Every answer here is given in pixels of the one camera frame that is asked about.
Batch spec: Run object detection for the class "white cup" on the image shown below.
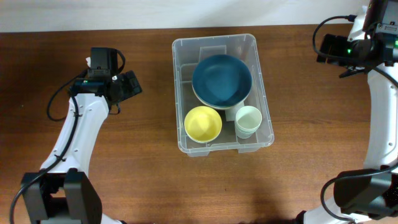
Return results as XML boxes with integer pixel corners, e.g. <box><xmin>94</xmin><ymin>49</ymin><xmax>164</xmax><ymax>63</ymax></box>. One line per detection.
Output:
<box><xmin>235</xmin><ymin>106</ymin><xmax>262</xmax><ymax>128</ymax></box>

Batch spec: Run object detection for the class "green cup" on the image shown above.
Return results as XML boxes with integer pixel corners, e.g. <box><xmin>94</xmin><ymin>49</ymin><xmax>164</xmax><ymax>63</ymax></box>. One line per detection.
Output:
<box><xmin>234</xmin><ymin>122</ymin><xmax>259</xmax><ymax>134</ymax></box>

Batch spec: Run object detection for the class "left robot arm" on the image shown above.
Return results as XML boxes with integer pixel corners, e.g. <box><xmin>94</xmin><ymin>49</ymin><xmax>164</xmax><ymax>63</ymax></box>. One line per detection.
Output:
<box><xmin>19</xmin><ymin>71</ymin><xmax>142</xmax><ymax>223</ymax></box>

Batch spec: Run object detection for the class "dark blue plate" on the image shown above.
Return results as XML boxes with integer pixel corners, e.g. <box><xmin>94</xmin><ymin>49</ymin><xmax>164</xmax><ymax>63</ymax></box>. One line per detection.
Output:
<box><xmin>192</xmin><ymin>54</ymin><xmax>252</xmax><ymax>106</ymax></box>

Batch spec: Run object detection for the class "grey cup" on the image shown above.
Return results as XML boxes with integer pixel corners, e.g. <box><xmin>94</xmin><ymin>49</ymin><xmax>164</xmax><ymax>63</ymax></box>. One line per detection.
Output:
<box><xmin>235</xmin><ymin>130</ymin><xmax>254</xmax><ymax>139</ymax></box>

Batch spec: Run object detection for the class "white label in bin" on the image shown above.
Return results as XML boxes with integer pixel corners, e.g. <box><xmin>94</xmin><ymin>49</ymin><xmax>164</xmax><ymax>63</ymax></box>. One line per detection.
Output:
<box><xmin>224</xmin><ymin>106</ymin><xmax>241</xmax><ymax>121</ymax></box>

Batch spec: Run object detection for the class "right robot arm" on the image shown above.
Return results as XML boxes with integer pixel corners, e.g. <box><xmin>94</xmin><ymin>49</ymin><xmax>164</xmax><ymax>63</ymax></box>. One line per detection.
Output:
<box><xmin>294</xmin><ymin>0</ymin><xmax>397</xmax><ymax>224</ymax></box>

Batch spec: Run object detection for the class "cream plate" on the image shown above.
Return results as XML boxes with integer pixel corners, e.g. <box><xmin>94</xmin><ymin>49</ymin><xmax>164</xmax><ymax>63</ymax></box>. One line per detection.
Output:
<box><xmin>193</xmin><ymin>89</ymin><xmax>249</xmax><ymax>110</ymax></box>

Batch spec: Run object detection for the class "clear plastic storage bin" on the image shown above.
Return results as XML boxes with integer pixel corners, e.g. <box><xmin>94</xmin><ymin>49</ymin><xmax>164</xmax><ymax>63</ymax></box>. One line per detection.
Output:
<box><xmin>172</xmin><ymin>34</ymin><xmax>274</xmax><ymax>157</ymax></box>

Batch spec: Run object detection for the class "yellow bowl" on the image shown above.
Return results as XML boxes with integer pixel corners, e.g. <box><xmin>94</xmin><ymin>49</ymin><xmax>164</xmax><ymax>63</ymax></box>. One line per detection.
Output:
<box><xmin>184</xmin><ymin>106</ymin><xmax>223</xmax><ymax>135</ymax></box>

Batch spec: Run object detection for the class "white bowl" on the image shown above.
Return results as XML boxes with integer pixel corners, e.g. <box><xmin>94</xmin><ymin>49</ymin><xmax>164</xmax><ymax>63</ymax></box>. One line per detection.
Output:
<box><xmin>187</xmin><ymin>133</ymin><xmax>218</xmax><ymax>143</ymax></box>

